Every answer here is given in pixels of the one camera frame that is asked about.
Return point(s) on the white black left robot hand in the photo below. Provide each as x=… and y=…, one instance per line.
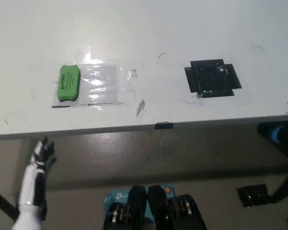
x=30, y=187

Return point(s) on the green foam whiteboard eraser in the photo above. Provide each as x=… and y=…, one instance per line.
x=67, y=82

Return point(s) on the thin black tape strip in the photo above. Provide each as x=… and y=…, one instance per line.
x=60, y=106

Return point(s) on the teal tp-link box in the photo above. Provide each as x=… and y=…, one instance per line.
x=117, y=197

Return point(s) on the black block with blue patch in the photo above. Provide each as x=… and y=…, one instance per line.
x=266, y=129

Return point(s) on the black tape square patch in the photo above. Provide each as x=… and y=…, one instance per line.
x=206, y=79

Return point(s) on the black floor plate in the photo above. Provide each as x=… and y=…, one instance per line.
x=252, y=195

